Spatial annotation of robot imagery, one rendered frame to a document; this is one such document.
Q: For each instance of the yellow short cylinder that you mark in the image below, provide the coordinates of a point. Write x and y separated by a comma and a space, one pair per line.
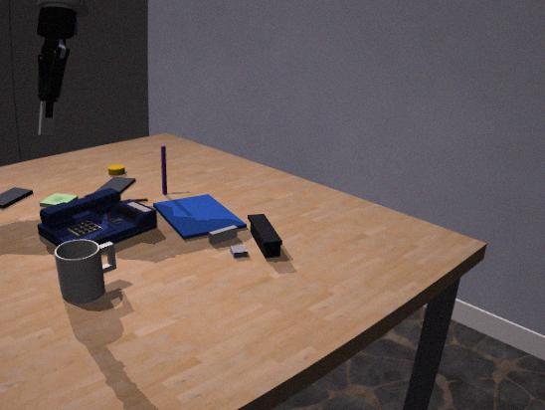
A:
115, 170

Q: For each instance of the dark purple rod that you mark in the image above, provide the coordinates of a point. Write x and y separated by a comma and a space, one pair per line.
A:
163, 164

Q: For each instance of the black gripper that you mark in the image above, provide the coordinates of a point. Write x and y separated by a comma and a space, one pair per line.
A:
54, 23

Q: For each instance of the dark grey mug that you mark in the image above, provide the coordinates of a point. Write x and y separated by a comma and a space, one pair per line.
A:
81, 280

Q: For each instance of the green sticky note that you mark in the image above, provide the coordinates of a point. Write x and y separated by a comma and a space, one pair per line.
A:
57, 198

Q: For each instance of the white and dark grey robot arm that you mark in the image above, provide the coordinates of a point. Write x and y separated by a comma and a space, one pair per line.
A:
78, 5

